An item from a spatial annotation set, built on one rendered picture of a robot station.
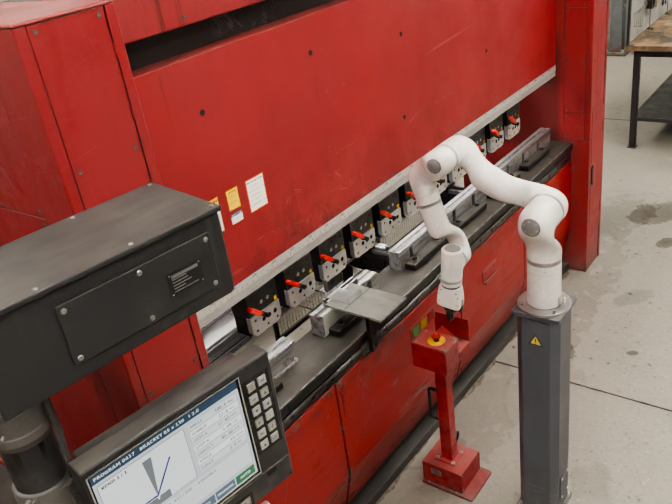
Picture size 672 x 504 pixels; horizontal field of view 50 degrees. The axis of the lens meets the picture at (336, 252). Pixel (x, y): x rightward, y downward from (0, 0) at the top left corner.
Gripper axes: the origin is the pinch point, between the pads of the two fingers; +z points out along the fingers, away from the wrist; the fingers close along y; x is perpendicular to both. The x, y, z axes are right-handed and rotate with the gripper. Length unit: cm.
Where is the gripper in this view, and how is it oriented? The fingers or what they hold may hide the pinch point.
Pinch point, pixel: (450, 315)
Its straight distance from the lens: 295.7
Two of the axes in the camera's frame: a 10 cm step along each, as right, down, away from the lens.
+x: 5.8, -4.5, 6.8
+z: 0.6, 8.6, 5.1
